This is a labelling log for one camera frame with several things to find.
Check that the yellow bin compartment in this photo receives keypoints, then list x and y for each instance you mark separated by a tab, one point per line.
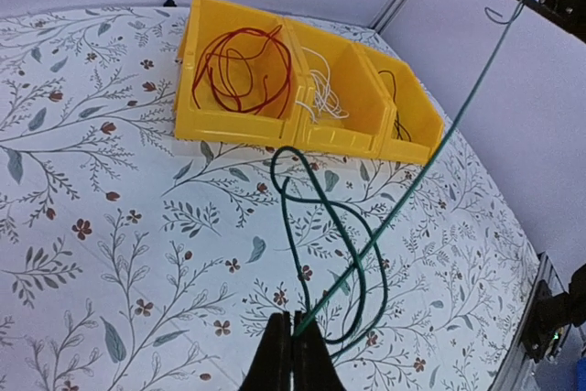
240	80
345	111
414	128

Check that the yellow bin middle compartment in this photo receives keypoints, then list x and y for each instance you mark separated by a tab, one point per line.
345	111

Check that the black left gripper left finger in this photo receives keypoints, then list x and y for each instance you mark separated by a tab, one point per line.
271	366

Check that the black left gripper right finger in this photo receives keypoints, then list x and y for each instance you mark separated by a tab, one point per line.
312	368

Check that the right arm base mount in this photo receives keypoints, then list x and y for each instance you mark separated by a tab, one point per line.
549	313

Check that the floral patterned table mat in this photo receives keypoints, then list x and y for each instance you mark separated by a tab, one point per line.
130	261

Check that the aluminium front rail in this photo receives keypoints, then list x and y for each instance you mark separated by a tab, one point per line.
548	349

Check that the yellow bin far compartment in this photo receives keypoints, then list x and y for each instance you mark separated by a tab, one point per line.
240	80

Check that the yellow bin near compartment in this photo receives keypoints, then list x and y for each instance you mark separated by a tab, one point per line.
414	128

